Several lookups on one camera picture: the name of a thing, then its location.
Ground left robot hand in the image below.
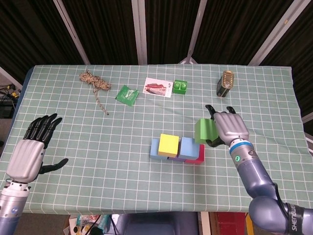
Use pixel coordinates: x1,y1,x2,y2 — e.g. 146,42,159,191
5,113,69,184

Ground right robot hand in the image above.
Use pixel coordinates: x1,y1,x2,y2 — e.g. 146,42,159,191
205,104,250,148

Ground green foam cube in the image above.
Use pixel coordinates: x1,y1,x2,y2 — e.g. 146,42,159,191
194,117,219,144

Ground steel blue foam cube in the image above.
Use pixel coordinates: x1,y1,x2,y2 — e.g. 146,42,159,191
178,137,201,160

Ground yellow foam cube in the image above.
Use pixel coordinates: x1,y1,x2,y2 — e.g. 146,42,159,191
157,133,180,158

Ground light blue foam cube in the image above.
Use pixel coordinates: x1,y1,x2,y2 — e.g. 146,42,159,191
150,138,170,161

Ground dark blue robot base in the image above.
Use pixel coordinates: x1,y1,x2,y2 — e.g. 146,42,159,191
117,211,199,235

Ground pink foam cube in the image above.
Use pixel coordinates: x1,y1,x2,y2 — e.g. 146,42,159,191
184,143,205,165

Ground black electronic box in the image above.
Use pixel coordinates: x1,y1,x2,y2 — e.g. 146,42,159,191
0,102,14,118

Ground green toy brick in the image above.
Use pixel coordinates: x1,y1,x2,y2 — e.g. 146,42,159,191
172,79,188,95

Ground pile of colourful packages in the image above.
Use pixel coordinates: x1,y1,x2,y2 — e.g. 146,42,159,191
68,214,115,235

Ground white picture card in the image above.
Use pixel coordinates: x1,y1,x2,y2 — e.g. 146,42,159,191
142,77,173,98

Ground red box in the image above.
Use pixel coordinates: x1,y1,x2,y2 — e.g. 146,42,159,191
215,212,247,235

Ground yellow vertical bar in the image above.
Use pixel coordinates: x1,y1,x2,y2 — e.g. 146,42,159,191
245,213,253,235

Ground white table leg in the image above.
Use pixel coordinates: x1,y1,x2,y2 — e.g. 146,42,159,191
200,211,211,235

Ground green checked tablecloth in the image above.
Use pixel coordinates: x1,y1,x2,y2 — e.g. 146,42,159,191
0,64,313,213

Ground green foil sachet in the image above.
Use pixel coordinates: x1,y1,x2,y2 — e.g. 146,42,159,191
115,84,140,107

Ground dark pleated curtain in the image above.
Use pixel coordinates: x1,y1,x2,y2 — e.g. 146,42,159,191
0,0,313,118

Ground yellow and black cables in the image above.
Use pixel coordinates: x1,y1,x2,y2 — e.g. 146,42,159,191
0,83,22,98

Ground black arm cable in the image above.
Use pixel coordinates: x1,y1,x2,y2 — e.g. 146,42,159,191
273,182,291,216

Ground white metal frame post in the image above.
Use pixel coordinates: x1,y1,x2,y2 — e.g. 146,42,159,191
247,0,303,66
53,0,90,66
131,0,148,66
179,0,208,65

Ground braided beige rope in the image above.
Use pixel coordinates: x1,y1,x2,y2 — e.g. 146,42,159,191
78,69,112,116

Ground black printed velcro strap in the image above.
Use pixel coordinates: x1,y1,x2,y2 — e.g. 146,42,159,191
287,202,305,233

